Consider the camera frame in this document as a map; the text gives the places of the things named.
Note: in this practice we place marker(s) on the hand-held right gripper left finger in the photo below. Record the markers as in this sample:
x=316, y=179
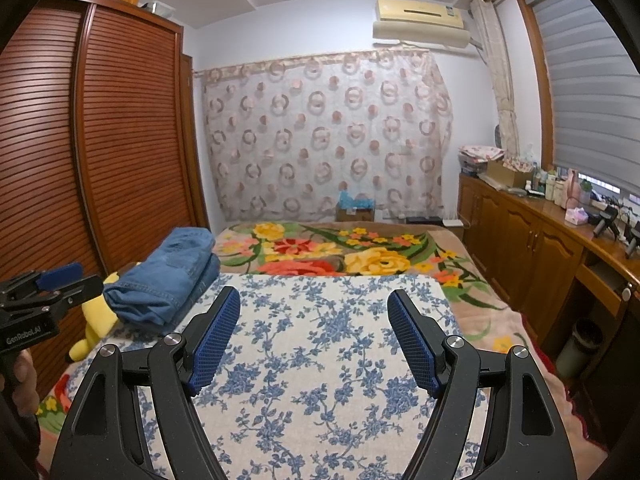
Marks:
x=215, y=340

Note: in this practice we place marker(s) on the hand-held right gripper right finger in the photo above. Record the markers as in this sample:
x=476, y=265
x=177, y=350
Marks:
x=415, y=340

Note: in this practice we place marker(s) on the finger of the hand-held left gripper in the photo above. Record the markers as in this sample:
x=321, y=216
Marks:
x=62, y=275
x=80, y=290

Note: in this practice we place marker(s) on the blue denim pants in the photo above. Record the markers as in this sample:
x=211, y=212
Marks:
x=160, y=270

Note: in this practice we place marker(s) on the person's left hand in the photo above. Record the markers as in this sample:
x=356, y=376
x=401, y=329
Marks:
x=24, y=367

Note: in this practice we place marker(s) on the yellow plush toy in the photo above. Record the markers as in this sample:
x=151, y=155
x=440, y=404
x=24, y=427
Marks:
x=97, y=317

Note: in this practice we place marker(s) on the blue floral white cloth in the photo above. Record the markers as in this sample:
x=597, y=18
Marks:
x=320, y=350

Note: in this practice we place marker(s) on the flat black box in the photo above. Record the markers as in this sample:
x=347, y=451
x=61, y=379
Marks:
x=422, y=220

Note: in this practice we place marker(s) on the colourful floral blanket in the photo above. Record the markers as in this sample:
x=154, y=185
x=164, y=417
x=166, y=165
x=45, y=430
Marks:
x=325, y=250

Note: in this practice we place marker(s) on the small cardboard box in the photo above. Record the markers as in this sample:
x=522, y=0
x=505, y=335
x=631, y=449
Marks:
x=355, y=215

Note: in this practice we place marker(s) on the wooden sideboard cabinet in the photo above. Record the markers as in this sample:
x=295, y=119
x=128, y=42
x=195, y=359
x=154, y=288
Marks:
x=525, y=245

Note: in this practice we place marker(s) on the wooden louvered wardrobe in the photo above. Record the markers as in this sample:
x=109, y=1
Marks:
x=115, y=135

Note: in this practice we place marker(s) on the grey trash bin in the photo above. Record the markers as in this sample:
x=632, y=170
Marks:
x=580, y=347

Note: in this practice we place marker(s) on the open cardboard box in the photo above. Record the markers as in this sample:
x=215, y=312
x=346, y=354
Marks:
x=505, y=172

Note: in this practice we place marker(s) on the stack of folded patterned cloth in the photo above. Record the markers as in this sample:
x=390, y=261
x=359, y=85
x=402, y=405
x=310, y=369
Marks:
x=480, y=157

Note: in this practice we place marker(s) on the pink tissue box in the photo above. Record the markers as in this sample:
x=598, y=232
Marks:
x=576, y=216

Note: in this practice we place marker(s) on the group of toiletry bottles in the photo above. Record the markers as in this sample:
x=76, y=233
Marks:
x=547, y=185

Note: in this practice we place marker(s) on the tall pink bottle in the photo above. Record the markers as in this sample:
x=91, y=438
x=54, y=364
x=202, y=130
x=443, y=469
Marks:
x=571, y=187

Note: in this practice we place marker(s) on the circle patterned sheer curtain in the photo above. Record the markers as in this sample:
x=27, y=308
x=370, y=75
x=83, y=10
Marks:
x=325, y=135

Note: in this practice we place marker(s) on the beige tied side curtain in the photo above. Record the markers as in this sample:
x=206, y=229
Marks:
x=500, y=70

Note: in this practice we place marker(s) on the white storage box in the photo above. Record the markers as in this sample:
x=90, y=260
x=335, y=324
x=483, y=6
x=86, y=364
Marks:
x=162, y=8

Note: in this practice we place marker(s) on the grey window blind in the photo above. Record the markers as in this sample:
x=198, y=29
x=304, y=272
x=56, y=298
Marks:
x=590, y=80

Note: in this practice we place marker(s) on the wooden window frame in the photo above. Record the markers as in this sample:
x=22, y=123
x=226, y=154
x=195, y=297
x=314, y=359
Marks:
x=537, y=75

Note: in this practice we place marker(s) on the beige wall air conditioner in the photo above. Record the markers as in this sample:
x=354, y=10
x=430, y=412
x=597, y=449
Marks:
x=420, y=17

